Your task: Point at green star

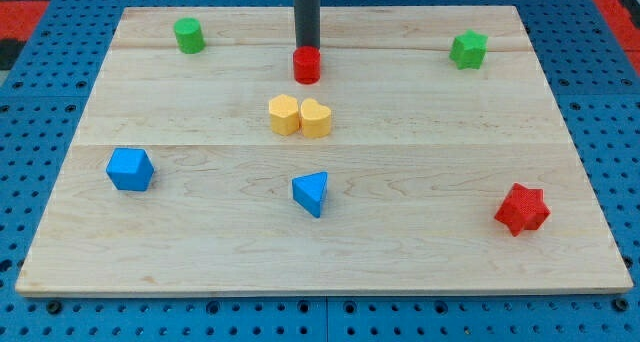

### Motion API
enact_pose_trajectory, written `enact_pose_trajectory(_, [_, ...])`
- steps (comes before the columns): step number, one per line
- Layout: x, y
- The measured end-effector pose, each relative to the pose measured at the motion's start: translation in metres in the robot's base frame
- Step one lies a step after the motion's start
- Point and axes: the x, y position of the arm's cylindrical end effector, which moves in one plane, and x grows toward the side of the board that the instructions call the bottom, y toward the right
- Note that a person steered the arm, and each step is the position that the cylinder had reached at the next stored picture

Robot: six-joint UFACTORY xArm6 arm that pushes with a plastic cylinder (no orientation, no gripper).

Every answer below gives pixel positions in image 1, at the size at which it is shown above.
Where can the green star block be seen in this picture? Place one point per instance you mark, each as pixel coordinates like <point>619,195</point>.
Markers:
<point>468,50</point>

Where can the red star block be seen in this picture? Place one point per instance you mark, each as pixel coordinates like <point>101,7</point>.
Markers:
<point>522,209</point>

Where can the blue triangle block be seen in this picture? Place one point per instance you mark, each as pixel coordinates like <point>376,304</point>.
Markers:
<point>309,191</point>

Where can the yellow heart block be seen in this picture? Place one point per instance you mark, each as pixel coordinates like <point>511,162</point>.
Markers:
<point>316,119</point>

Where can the yellow hexagon block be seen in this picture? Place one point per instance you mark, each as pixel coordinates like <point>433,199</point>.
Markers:
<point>284,114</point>

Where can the light wooden board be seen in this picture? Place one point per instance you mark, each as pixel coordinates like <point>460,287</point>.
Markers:
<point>419,159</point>

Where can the red cylinder block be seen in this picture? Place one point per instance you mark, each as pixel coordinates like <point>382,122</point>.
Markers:
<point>307,64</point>

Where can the dark grey pointer rod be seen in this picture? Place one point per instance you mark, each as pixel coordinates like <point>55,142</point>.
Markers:
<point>307,23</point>

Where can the green cylinder block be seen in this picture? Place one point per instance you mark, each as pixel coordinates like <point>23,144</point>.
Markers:
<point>188,34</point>

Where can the blue cube block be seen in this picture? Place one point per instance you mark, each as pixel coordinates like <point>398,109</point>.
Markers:
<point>130,169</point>

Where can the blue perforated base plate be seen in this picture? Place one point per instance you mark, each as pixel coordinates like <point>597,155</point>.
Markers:
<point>50,58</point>

